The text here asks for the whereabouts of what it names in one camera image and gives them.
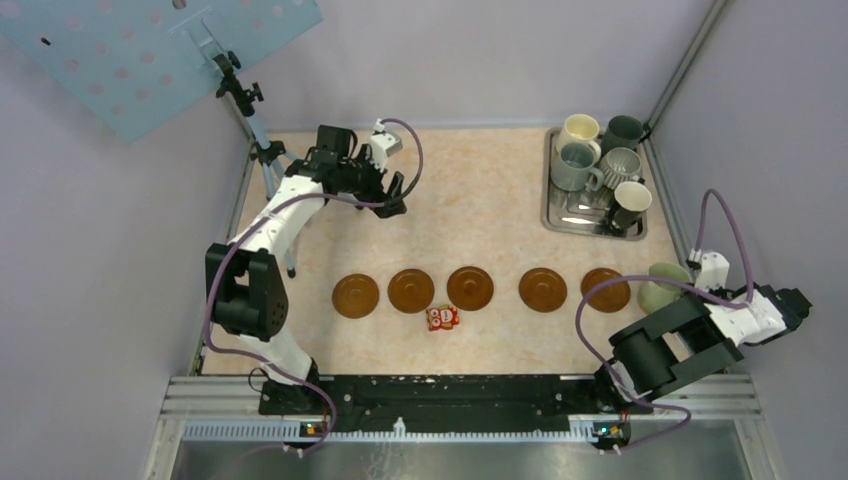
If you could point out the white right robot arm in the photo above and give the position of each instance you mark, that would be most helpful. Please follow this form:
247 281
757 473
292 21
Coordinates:
692 338

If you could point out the cream mug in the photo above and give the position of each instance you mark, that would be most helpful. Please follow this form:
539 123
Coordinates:
580 128

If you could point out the red owl toy block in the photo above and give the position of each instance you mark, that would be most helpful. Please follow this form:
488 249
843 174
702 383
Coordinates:
443 317

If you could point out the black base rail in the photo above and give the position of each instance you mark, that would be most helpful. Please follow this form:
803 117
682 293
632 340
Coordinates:
566 394

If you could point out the brown wooden coaster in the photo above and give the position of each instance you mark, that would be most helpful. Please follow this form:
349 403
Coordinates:
470 288
610 299
542 289
355 296
411 291

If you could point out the silver metal tray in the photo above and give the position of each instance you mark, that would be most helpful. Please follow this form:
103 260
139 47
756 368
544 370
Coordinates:
583 212

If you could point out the grey ribbed mug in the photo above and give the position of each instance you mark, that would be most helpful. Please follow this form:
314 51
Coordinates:
619 165

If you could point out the black mug white inside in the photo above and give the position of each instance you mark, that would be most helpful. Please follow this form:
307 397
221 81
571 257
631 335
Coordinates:
631 199

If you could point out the light green mug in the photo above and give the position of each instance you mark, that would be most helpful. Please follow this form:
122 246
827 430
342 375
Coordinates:
653 295

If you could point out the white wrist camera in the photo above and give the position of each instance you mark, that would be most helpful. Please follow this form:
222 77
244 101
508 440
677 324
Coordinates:
383 144
710 268

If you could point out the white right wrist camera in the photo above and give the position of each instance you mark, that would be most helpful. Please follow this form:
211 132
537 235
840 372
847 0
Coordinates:
710 268

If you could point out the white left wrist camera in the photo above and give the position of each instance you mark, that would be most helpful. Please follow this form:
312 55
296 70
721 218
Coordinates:
383 144

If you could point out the blue perforated panel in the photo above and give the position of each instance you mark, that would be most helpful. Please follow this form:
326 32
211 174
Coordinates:
137 64

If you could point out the dark green mug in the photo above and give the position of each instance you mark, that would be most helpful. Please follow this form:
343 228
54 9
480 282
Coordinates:
622 131

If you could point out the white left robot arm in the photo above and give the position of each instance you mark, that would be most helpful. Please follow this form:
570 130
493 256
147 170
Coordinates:
246 294

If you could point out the grey blue mug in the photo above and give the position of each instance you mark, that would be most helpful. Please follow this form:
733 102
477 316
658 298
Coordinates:
574 169

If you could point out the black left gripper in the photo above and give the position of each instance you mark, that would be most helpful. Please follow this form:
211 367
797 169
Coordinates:
377 187

